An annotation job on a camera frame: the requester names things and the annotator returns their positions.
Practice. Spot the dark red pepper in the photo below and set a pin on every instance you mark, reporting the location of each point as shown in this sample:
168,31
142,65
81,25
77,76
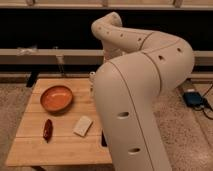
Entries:
48,129

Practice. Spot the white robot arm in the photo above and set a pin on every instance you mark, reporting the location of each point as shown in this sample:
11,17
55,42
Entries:
139,66

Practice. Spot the orange ceramic bowl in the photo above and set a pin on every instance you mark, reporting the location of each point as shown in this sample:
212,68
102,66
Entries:
56,98

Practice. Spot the white cup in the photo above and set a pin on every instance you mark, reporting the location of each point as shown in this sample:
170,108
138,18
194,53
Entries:
92,78

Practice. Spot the white sponge block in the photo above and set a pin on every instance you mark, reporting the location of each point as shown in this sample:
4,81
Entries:
82,126

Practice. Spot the black rectangular object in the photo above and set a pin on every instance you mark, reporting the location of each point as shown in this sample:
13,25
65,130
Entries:
103,141

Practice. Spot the blue power box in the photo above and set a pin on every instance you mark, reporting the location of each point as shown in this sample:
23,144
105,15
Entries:
192,99

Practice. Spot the wooden rail beam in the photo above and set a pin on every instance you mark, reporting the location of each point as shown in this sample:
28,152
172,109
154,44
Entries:
51,56

